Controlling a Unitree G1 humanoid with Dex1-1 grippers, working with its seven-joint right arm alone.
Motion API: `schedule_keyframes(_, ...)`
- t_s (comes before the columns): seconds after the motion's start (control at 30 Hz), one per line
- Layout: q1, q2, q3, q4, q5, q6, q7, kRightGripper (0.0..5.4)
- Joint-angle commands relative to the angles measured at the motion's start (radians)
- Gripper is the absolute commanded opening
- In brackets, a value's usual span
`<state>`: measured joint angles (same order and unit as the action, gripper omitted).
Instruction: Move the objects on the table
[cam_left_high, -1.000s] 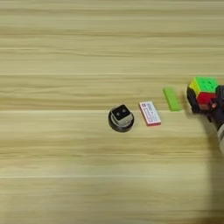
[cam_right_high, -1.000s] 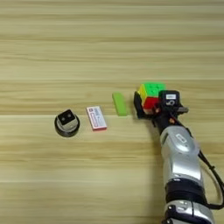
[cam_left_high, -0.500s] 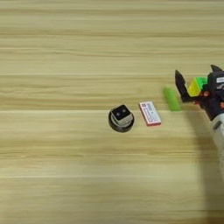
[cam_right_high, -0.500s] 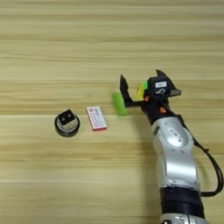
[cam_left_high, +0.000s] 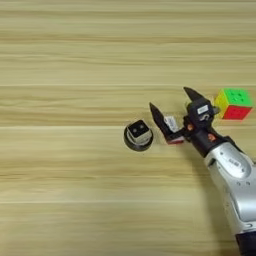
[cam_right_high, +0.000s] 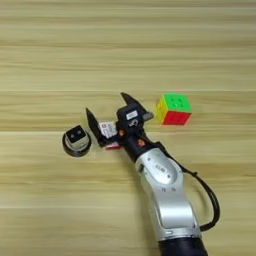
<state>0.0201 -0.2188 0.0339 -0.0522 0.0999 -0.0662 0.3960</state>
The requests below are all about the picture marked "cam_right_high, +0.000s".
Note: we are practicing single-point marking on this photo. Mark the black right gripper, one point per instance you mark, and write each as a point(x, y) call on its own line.
point(136, 145)

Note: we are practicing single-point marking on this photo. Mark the small black silver cube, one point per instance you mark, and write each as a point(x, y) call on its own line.
point(76, 133)

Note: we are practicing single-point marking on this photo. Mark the multicolour puzzle cube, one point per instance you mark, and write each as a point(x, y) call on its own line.
point(176, 103)

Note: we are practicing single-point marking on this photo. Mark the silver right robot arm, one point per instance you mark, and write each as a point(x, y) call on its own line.
point(166, 193)

